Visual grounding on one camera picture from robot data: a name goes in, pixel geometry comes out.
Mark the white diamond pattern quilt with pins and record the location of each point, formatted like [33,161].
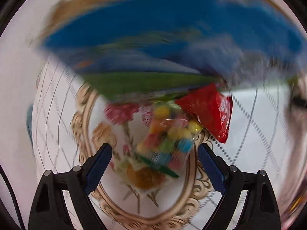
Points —
[60,124]

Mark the printed cardboard box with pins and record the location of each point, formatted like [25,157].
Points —
[144,28]

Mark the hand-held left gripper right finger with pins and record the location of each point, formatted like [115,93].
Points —
[211,170]

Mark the small red snack packet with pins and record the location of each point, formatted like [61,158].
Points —
[206,110]

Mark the clear bag of colourful candy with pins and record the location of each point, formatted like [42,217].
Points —
[168,134]

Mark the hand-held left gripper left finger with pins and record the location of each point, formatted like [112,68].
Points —
[98,170]

